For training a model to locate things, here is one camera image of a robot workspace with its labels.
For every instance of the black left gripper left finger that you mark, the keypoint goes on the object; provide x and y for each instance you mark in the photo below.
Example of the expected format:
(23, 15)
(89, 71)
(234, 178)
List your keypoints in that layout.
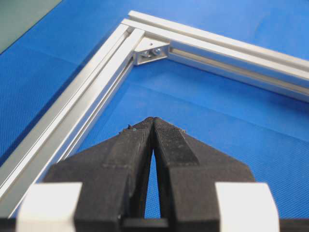
(114, 176)

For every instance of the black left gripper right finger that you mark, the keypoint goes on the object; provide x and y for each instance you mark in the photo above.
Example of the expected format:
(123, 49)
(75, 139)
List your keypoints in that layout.
(187, 170)

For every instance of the silver aluminium extrusion frame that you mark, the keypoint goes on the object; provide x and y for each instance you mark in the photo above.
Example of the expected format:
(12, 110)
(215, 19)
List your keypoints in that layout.
(139, 39)

